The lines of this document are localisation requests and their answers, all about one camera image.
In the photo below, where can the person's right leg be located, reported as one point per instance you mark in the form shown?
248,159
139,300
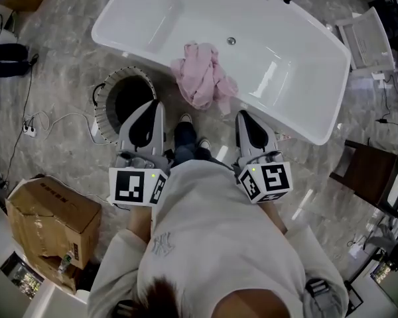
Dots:
207,159

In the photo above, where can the person's left forearm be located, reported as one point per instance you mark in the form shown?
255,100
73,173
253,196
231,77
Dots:
139,220

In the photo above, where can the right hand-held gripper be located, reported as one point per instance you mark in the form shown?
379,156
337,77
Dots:
272,177

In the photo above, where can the person's right shoe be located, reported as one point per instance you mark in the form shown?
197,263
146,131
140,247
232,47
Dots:
204,144

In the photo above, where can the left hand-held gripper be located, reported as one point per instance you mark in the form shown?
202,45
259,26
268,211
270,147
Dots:
129,185

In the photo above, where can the metal bathtub drain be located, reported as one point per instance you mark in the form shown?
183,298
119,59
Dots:
231,40

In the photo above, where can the pink cloth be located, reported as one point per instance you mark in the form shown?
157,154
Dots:
202,78

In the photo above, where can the white ceramic fixture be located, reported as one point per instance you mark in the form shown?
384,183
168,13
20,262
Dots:
53,305

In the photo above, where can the dark wooden stool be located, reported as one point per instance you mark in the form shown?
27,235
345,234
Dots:
368,174

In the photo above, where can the person's right forearm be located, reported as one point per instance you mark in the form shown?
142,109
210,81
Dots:
273,214

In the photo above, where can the person's left shoe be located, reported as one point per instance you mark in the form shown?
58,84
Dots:
186,118

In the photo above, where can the white sweatshirt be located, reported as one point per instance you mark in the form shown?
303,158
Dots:
219,227

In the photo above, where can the green plastic bottle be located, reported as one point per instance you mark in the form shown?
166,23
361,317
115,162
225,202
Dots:
65,262

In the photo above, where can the person's leg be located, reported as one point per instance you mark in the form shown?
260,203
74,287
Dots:
184,137
207,159

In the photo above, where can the white bathtub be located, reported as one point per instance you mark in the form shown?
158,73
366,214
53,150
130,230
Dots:
202,12

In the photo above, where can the person's shoe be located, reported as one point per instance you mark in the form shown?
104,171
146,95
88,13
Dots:
204,144
186,118

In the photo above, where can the person's left leg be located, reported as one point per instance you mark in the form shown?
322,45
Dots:
184,137

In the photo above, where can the white power strip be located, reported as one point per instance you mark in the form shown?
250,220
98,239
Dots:
30,132

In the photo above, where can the round laundry basket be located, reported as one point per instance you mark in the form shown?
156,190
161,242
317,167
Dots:
129,91

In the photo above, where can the large taped cardboard box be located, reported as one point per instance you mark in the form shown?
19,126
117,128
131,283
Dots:
53,217

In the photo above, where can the computer monitor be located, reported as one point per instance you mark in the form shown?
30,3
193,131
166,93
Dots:
384,277

